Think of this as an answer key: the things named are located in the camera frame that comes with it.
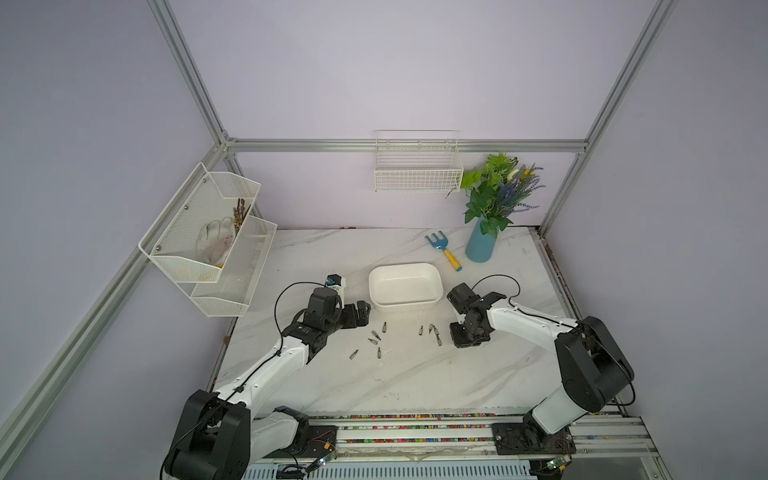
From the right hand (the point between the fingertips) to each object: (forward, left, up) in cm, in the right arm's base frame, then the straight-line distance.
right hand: (464, 343), depth 89 cm
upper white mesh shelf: (+17, +74, +31) cm, 82 cm away
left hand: (+7, +33, +9) cm, 35 cm away
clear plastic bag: (+18, +69, +30) cm, 77 cm away
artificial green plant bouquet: (+33, -10, +32) cm, 47 cm away
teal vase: (+34, -11, +6) cm, 36 cm away
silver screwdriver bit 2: (-3, +26, -1) cm, 26 cm away
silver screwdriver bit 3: (+1, +28, 0) cm, 28 cm away
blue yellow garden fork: (+41, +2, +1) cm, 41 cm away
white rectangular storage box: (+21, +17, +1) cm, 27 cm away
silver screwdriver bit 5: (+5, +10, 0) cm, 11 cm away
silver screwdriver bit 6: (+2, +7, -1) cm, 8 cm away
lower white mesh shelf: (+15, +73, +8) cm, 75 cm away
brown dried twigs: (+25, +64, +32) cm, 76 cm away
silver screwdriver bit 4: (+6, +25, -1) cm, 25 cm away
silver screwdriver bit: (-3, +34, -1) cm, 34 cm away
